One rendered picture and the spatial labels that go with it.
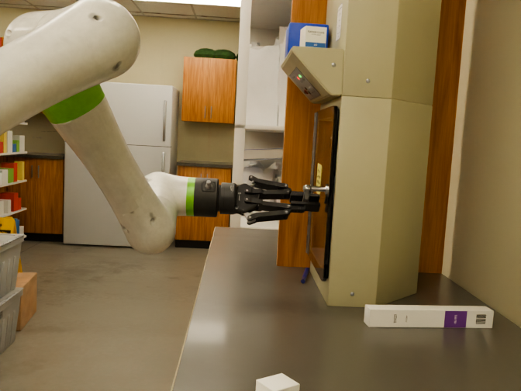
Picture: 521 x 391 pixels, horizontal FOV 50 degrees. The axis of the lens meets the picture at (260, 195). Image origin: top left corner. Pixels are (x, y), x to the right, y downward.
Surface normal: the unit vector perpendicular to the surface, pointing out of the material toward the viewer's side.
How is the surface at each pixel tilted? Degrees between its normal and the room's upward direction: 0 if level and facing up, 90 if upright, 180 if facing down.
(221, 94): 90
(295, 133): 90
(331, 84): 90
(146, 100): 90
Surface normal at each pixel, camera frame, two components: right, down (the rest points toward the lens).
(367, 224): 0.04, 0.11
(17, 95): 0.84, 0.17
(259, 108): -0.44, 0.16
